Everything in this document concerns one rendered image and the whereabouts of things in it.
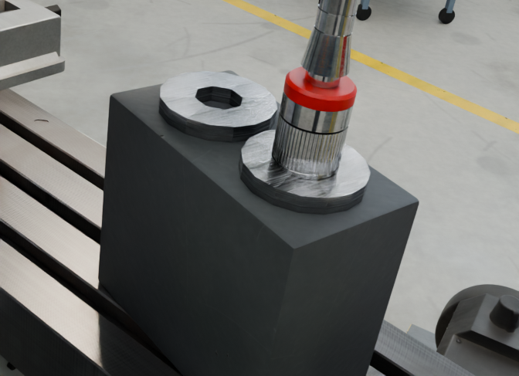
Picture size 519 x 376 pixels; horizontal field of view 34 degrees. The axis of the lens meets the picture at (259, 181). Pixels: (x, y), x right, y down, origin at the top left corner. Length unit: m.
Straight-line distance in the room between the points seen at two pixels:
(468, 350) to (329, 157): 0.81
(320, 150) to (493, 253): 2.13
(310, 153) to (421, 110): 2.85
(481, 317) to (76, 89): 2.06
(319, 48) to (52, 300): 0.34
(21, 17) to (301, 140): 0.60
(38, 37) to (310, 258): 0.63
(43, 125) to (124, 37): 2.59
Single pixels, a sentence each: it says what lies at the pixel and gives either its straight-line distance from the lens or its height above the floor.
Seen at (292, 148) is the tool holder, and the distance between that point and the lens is 0.55.
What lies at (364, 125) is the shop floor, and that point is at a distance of 3.16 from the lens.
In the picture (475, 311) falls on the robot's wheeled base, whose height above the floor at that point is 0.61.
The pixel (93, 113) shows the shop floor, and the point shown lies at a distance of 2.96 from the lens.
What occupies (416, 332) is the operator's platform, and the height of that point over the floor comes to 0.40.
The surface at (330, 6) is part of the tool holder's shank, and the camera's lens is 0.52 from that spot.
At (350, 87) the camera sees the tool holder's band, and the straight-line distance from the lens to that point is 0.54.
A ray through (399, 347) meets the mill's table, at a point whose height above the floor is 0.94.
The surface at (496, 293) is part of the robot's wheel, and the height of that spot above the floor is 0.60.
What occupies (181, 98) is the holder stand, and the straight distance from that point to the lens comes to 0.63.
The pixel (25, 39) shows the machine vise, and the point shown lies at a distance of 1.07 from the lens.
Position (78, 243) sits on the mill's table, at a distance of 0.80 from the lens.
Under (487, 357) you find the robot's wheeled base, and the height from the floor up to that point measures 0.59.
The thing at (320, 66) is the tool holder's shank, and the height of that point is 1.21.
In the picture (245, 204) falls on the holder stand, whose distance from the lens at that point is 0.54.
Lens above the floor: 1.42
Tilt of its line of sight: 32 degrees down
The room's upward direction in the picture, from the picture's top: 10 degrees clockwise
